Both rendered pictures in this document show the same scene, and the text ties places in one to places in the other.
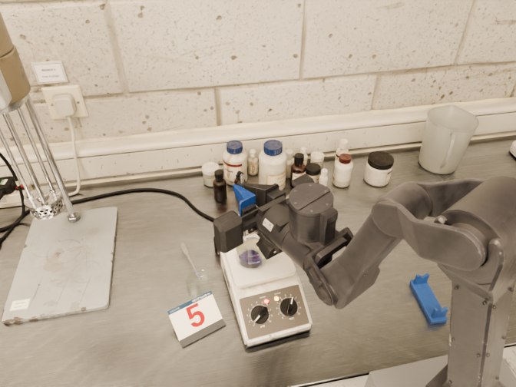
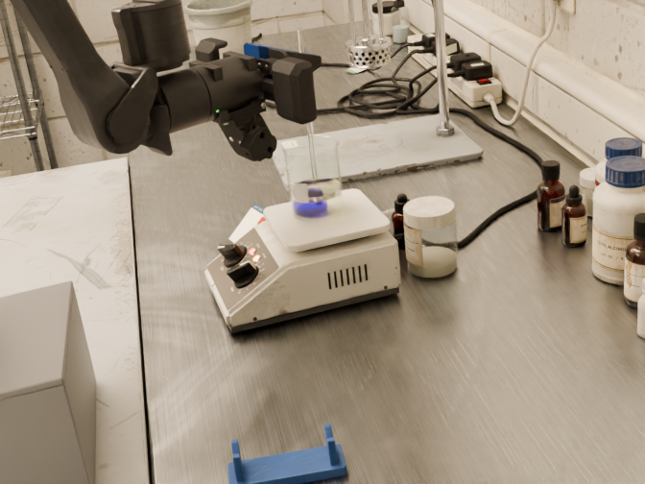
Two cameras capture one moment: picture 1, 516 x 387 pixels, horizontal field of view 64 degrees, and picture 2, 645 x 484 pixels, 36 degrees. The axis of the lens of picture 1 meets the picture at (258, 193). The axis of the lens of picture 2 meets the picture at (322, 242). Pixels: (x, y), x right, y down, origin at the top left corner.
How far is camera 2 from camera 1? 1.18 m
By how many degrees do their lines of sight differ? 76
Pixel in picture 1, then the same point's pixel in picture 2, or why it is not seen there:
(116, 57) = not seen: outside the picture
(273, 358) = (190, 308)
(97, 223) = (439, 148)
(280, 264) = (304, 232)
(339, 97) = not seen: outside the picture
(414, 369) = (57, 309)
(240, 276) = (279, 207)
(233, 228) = (202, 53)
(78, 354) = (222, 191)
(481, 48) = not seen: outside the picture
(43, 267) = (348, 140)
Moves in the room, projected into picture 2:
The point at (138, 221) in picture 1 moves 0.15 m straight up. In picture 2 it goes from (459, 176) to (454, 73)
